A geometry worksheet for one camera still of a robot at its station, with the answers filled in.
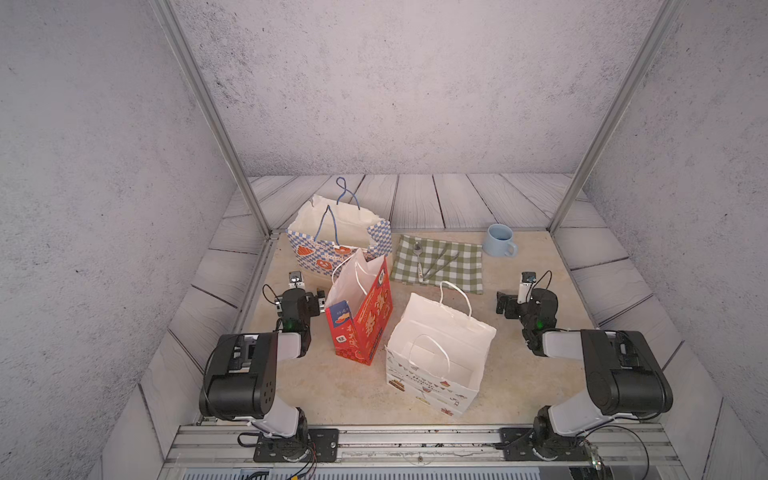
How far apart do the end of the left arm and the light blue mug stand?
2.23ft

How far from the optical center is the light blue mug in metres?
1.10

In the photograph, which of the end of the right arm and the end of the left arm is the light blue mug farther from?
A: the end of the left arm

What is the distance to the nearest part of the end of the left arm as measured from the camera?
728 mm
